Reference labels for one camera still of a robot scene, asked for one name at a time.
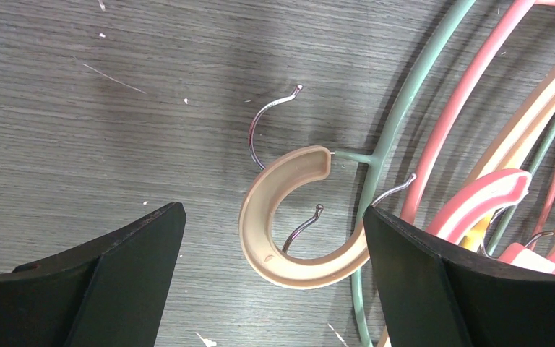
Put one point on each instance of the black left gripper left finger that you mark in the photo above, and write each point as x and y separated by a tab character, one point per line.
110	291

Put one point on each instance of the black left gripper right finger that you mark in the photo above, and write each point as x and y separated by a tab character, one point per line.
435	293

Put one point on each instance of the beige plastic hanger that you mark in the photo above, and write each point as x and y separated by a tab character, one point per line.
433	292

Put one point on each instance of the thick pink plastic hanger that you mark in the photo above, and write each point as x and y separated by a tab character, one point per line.
482	197

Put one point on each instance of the yellow wire hanger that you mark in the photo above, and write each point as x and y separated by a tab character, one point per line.
478	234

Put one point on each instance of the thin pink wire hanger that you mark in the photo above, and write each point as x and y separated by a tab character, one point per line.
505	26

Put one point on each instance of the green wire hanger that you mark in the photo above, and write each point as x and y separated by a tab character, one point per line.
305	165

